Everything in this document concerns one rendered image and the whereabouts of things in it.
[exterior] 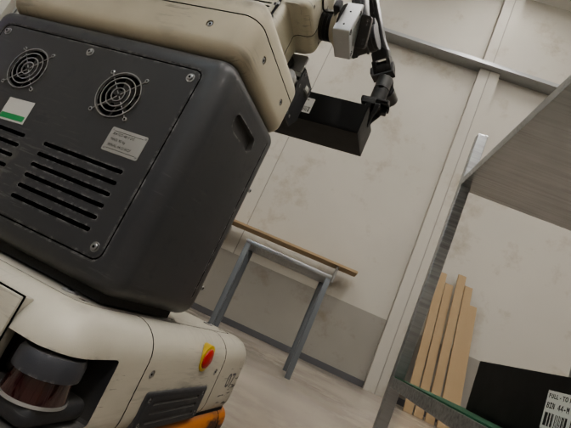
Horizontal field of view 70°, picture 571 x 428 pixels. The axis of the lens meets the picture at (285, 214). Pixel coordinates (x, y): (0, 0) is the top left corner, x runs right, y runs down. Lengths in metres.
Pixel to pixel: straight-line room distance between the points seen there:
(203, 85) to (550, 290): 6.12
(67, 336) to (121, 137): 0.30
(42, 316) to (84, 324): 0.04
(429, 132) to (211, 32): 5.96
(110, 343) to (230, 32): 0.48
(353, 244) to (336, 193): 0.77
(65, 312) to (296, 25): 0.97
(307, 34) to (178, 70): 0.63
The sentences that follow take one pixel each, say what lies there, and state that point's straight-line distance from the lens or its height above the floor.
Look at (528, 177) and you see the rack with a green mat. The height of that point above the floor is 0.92.
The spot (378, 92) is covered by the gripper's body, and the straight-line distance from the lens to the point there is 1.56.
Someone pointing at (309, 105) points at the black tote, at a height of 1.07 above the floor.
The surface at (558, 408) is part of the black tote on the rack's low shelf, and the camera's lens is 0.80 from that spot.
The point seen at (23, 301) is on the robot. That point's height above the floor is 0.26.
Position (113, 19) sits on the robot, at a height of 0.71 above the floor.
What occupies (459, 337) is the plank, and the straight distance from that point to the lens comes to 5.59.
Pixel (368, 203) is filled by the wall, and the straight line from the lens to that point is 5.96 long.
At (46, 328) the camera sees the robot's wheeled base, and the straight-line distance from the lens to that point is 0.54.
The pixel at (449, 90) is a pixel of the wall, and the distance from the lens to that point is 7.00.
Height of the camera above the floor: 0.36
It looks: 13 degrees up
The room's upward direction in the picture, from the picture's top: 24 degrees clockwise
